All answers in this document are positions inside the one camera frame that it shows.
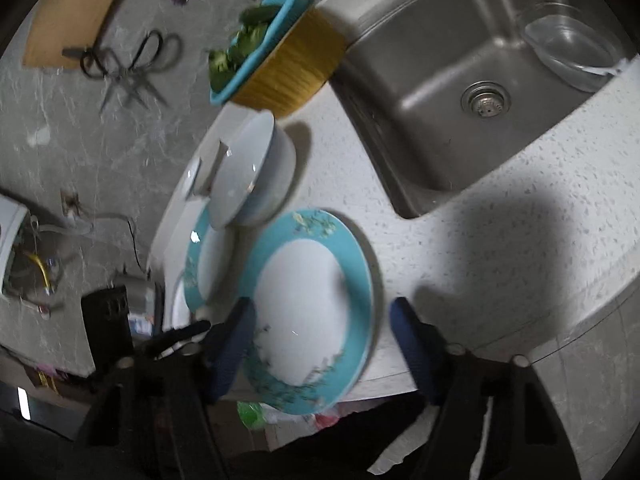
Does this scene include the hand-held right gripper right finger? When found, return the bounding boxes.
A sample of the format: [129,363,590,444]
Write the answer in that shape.
[390,297,581,480]

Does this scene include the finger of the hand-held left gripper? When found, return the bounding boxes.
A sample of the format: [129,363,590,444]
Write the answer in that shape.
[149,320,212,358]

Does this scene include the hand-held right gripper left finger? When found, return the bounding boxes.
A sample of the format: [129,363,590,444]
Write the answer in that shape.
[75,297,258,480]

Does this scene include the large teal rimmed floral plate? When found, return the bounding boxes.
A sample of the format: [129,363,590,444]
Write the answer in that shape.
[237,208,376,416]

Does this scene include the large white bowl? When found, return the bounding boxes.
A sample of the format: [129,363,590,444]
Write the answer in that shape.
[207,110,297,228]

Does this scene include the white plate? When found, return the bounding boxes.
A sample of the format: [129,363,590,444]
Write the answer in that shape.
[170,274,195,332]
[172,152,216,241]

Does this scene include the green plastic bag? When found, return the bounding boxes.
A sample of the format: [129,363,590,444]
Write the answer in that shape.
[236,401,271,431]

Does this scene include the small teal rimmed floral plate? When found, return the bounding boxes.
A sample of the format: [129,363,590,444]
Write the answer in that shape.
[184,205,238,311]

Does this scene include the white appliance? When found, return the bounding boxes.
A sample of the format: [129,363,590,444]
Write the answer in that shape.
[0,194,31,296]

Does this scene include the sink drain strainer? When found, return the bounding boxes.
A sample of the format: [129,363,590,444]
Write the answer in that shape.
[461,81,513,120]

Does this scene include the stainless steel sink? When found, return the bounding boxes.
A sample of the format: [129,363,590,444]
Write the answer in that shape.
[317,0,636,220]

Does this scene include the yellow ribbed basket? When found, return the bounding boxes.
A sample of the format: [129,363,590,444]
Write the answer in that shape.
[231,7,348,120]

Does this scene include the wooden cutting board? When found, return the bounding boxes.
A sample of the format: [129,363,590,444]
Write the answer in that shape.
[21,0,201,70]

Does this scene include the green leafy vegetables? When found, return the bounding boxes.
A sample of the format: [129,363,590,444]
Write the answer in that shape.
[207,4,283,92]

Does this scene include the teal colander basket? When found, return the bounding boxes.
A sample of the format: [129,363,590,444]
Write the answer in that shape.
[209,0,316,107]

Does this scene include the clear glass bowl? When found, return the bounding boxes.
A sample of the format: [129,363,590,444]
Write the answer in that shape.
[517,4,628,93]

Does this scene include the black cable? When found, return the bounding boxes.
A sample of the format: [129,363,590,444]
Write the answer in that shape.
[126,216,152,282]

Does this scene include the yellow handled tool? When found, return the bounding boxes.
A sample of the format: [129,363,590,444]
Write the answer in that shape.
[29,254,55,295]

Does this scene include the black handled scissors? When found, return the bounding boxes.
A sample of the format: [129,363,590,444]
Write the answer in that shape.
[80,30,182,113]

